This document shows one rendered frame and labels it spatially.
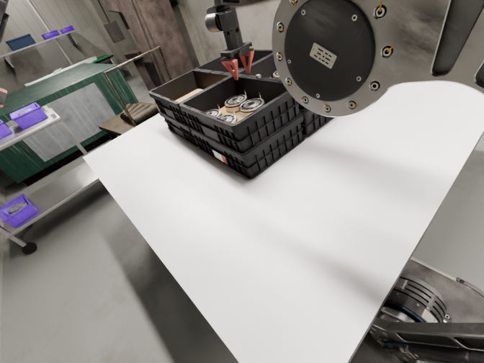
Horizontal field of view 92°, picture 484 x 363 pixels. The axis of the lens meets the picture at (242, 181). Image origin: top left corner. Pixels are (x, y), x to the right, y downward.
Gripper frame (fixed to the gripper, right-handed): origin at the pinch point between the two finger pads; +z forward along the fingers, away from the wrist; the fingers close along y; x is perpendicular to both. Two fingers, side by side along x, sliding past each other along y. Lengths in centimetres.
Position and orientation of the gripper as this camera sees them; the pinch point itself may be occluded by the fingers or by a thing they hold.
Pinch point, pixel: (242, 73)
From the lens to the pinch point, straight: 95.8
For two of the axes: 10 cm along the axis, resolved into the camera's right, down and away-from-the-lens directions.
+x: 6.8, 3.4, -6.5
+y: -7.0, 5.9, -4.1
